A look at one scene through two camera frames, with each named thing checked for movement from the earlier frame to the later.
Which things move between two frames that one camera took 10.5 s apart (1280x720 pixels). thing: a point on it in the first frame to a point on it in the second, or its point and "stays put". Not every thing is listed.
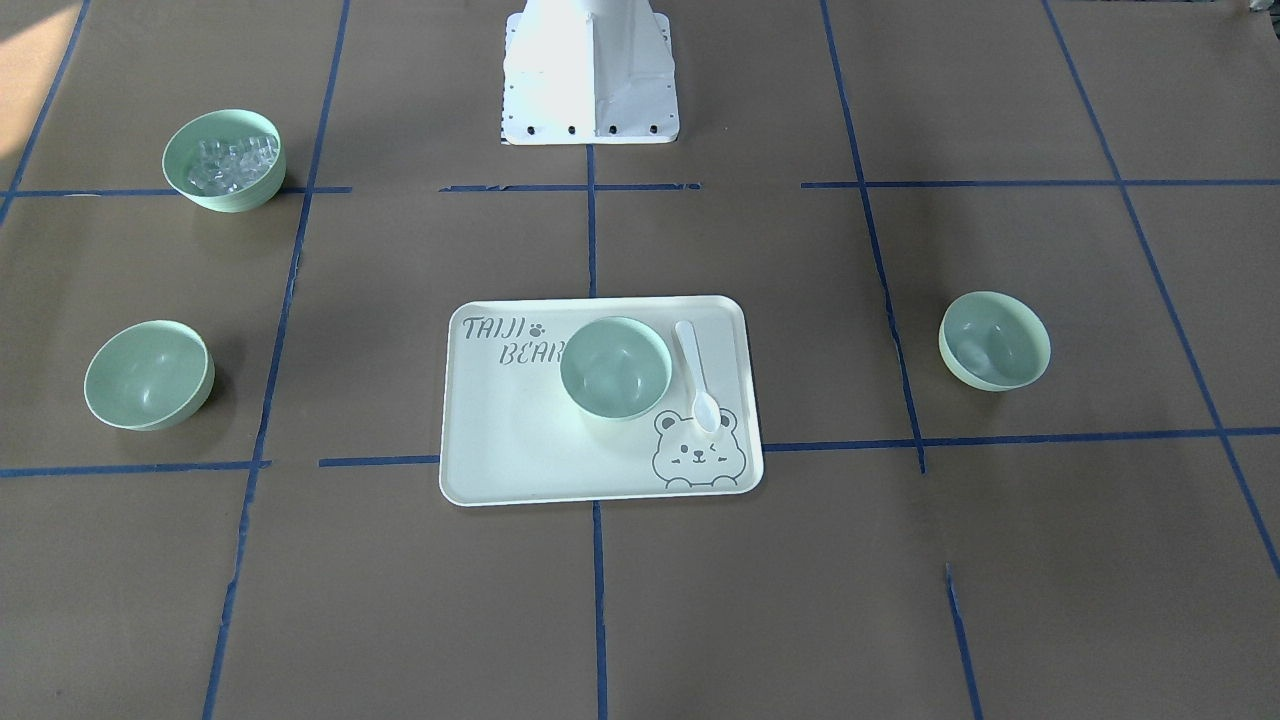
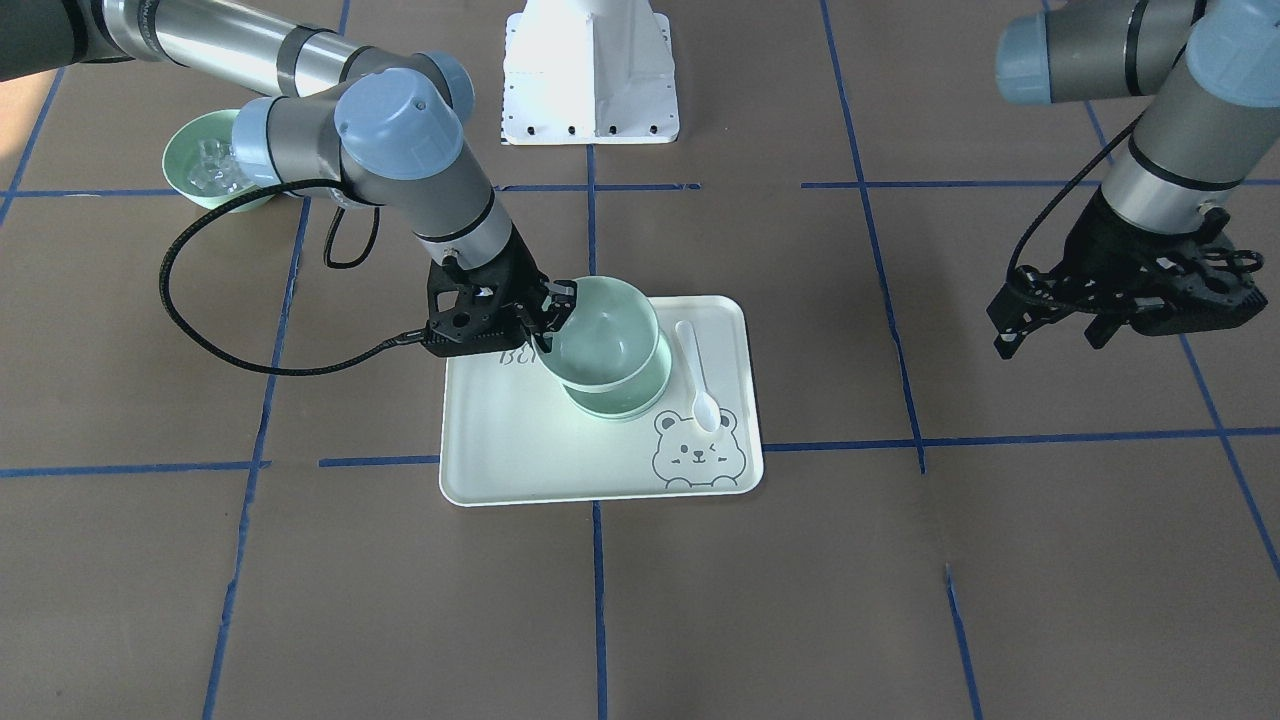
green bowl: x=150 y=376 to x=610 y=336
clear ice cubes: x=231 y=165 stays put
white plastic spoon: x=706 y=408 stays put
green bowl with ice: x=226 y=160 stays put
